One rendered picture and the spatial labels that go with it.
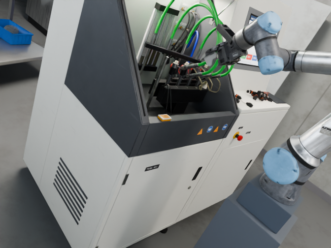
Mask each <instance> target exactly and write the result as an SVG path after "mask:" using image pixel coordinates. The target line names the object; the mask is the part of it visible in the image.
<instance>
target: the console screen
mask: <svg viewBox="0 0 331 248"><path fill-rule="evenodd" d="M263 14H264V13H262V12H260V11H258V10H256V9H254V8H252V7H249V10H248V14H247V17H246V21H245V24H244V27H245V26H247V25H248V24H250V23H251V22H252V21H254V20H255V19H257V18H258V17H259V16H261V15H263ZM279 33H280V31H279V32H278V33H276V36H277V38H278V36H279ZM247 51H248V55H246V56H242V57H240V59H241V61H239V62H237V63H235V64H234V67H233V68H234V69H242V70H249V71H256V72H260V68H259V66H258V60H257V56H256V51H255V47H254V46H253V47H251V48H250V49H248V50H247Z"/></svg>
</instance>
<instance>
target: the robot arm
mask: <svg viewBox="0 0 331 248"><path fill-rule="evenodd" d="M281 28H282V21H281V19H280V17H279V15H278V14H277V13H275V12H273V11H268V12H266V13H265V14H263V15H261V16H259V17H258V18H257V19H255V20H254V21H252V22H251V23H250V24H248V25H247V26H245V27H244V28H242V29H241V30H239V31H238V32H237V33H236V34H235V33H234V32H233V31H232V30H231V29H230V28H229V27H228V26H227V25H225V24H218V25H217V27H216V30H217V31H218V32H219V33H220V34H221V35H222V36H223V38H224V39H225V40H226V41H225V42H221V43H219V44H217V45H216V46H214V47H211V48H210V49H208V50H207V51H206V52H205V53H204V54H203V56H202V57H201V59H200V61H202V60H205V62H206V64H207V66H211V65H212V61H213V59H215V60H218V59H219V60H218V64H219V66H221V65H224V66H225V65H234V64H235V63H237V62H239V61H241V59H240V57H242V56H246V55H248V51H247V50H248V49H250V48H251V47H253V46H254V47H255V51H256V56H257V60H258V66H259V68H260V71H261V74H262V75H271V74H275V73H278V72H280V71H285V72H288V71H293V72H305V73H314V74H324V75H331V52H325V51H303V50H287V49H284V48H280V47H279V44H278V41H277V36H276V33H278V32H279V31H280V30H281ZM217 51H218V54H217V53H216V52H217ZM330 151H331V113H330V114H328V115H327V116H326V117H324V118H323V119H322V120H320V121H319V122H318V123H316V124H315V125H314V126H313V127H311V128H310V129H309V130H308V131H306V132H305V133H304V134H302V135H301V136H300V135H298V136H291V137H290V138H289V139H287V140H286V141H285V142H283V143H282V144H281V145H280V146H278V147H276V148H272V149H270V150H269V151H268V152H267V153H266V154H265V155H264V158H263V168H264V171H265V173H264V174H263V175H262V176H261V177H260V180H259V182H260V185H261V187H262V188H263V190H264V191H265V192H266V193H267V194H268V195H269V196H270V197H272V198H273V199H275V200H276V201H278V202H280V203H282V204H285V205H289V206H291V205H294V204H295V203H296V202H297V201H298V199H299V196H300V193H301V189H302V186H303V185H304V184H305V182H306V181H307V180H308V179H309V178H310V176H311V175H312V174H313V173H314V171H315V170H316V169H317V168H318V166H319V165H320V164H321V163H322V162H323V161H324V159H325V158H326V156H327V153H329V152H330Z"/></svg>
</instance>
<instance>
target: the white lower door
mask: <svg viewBox="0 0 331 248"><path fill-rule="evenodd" d="M221 142H222V139H218V140H214V141H209V142H204V143H199V144H194V145H189V146H184V147H180V148H175V149H170V150H165V151H160V152H155V153H150V154H145V155H139V156H134V157H132V161H131V163H130V165H129V168H128V170H127V173H126V175H125V177H124V180H123V182H122V185H121V187H120V189H119V192H118V194H117V197H116V199H115V201H114V204H113V206H112V209H111V211H110V213H109V216H108V218H107V220H106V223H105V225H104V228H103V230H102V232H101V235H100V237H99V240H98V242H97V245H96V247H95V248H120V247H122V246H124V245H127V244H129V243H131V242H133V241H135V240H137V239H139V238H141V237H143V236H145V235H147V234H149V233H151V232H153V231H156V230H158V229H160V228H162V227H164V226H166V225H168V224H170V223H172V222H174V221H176V219H177V217H178V216H179V214H180V212H181V210H182V209H183V207H184V205H185V204H186V202H187V200H188V198H189V197H190V195H191V193H192V192H193V190H194V188H195V186H196V185H197V183H198V181H199V179H200V178H201V176H202V174H203V173H204V171H205V169H206V167H207V166H208V164H209V162H210V160H211V159H212V157H213V155H214V154H215V152H216V150H217V149H218V147H219V145H220V143H221Z"/></svg>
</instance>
